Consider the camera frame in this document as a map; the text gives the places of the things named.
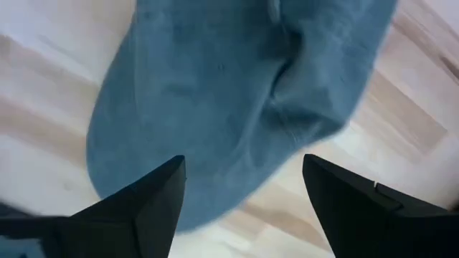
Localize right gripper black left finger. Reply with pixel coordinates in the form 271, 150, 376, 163
0, 155, 187, 258

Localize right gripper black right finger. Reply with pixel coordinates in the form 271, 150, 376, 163
303, 153, 459, 258

